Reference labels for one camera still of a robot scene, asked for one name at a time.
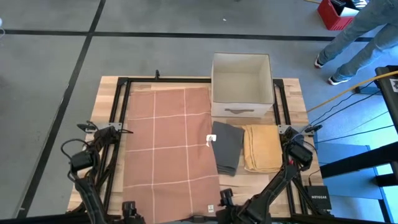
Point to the black diagonal beam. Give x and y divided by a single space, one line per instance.
357 161

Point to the black Netgear network switch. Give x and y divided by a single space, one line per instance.
318 197

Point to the black side table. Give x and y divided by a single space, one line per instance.
392 102

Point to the white box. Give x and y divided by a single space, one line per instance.
348 12

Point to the yellow towel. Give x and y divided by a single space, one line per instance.
262 149

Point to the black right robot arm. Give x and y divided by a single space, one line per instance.
276 183

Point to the red plastic crate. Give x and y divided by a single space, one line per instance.
329 17

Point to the dark grey towel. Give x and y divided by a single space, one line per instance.
228 146

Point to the beige fabric storage box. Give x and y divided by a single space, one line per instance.
242 81

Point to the black metal rig frame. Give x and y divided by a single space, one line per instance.
171 80

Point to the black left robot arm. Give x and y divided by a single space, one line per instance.
90 186

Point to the pink towel with white label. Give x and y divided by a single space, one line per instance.
171 140

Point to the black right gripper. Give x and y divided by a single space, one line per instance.
236 214

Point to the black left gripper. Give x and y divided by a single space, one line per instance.
129 210

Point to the person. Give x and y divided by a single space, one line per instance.
357 37

